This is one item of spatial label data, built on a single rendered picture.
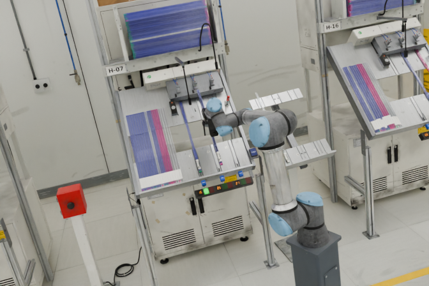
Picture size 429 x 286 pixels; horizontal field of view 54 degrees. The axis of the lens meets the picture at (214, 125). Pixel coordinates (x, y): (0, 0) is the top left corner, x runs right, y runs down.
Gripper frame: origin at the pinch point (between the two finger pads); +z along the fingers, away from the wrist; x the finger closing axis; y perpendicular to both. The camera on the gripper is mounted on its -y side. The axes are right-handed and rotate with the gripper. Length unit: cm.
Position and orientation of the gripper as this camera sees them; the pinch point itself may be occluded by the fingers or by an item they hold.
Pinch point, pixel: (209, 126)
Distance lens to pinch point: 243.9
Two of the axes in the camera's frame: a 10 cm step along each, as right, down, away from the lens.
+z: -1.1, 2.6, 9.6
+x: -9.6, 2.2, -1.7
